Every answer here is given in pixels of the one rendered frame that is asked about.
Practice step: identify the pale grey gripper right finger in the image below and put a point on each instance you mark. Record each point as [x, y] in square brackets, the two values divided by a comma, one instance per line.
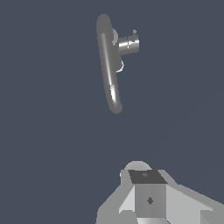
[150, 198]

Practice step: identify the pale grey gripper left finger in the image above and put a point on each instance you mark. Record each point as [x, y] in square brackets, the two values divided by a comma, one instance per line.
[137, 165]

